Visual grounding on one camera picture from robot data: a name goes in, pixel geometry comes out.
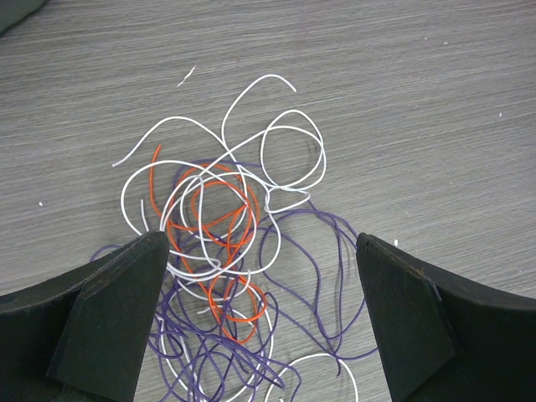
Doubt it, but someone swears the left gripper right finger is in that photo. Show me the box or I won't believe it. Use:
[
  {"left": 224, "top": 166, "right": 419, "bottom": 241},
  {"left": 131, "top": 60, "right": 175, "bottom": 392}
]
[{"left": 357, "top": 233, "right": 535, "bottom": 401}]

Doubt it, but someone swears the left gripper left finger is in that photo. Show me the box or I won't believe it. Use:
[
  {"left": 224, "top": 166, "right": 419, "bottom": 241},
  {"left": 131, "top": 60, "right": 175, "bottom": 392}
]
[{"left": 1, "top": 231, "right": 169, "bottom": 401}]

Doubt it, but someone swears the dark green plastic tray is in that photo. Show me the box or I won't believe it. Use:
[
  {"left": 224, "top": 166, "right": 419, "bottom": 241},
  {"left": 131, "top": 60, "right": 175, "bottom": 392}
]
[{"left": 0, "top": 0, "right": 46, "bottom": 34}]

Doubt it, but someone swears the purple thin cable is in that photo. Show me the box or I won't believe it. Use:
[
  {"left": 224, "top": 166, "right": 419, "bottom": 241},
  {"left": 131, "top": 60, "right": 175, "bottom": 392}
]
[{"left": 90, "top": 161, "right": 380, "bottom": 402}]

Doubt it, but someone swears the white thin cable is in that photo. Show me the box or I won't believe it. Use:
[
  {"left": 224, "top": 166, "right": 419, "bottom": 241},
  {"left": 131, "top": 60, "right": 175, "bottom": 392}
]
[{"left": 111, "top": 74, "right": 360, "bottom": 402}]

